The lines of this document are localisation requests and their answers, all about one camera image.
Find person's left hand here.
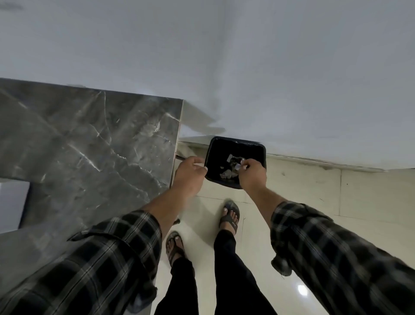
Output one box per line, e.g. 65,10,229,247
173,156,208,196

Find person's right hand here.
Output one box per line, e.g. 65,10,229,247
237,158,267,193

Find black plastic trash bin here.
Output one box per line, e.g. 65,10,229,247
204,136,267,190

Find person's left forearm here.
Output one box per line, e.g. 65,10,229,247
140,189,197,243

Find person's right forearm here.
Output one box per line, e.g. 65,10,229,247
246,186,291,230

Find white paper scraps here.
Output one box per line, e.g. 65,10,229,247
219,166,239,180

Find dark right sandal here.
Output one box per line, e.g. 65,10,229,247
219,200,241,235

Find dark sandal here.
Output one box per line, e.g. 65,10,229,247
165,231,186,267
219,200,241,235

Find dark left sandal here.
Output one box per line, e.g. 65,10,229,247
165,231,186,267

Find black trousers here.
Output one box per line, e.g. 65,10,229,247
154,228,278,315

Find dark plaid shirt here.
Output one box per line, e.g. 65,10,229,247
0,201,415,315

